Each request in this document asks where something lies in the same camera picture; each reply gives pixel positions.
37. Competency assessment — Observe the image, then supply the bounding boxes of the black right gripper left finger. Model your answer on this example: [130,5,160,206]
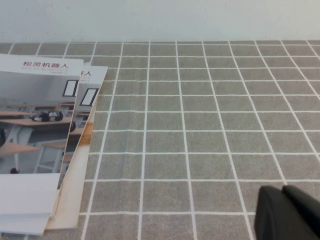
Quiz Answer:
[254,185,310,240]

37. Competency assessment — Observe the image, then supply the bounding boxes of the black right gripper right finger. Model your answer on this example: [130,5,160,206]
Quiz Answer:
[282,184,320,240]

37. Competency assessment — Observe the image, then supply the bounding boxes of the AgileX robot brochure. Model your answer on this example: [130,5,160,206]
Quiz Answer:
[56,65,109,191]
[0,53,85,236]

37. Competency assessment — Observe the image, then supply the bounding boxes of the stained white brochure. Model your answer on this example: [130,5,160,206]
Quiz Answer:
[45,99,95,230]

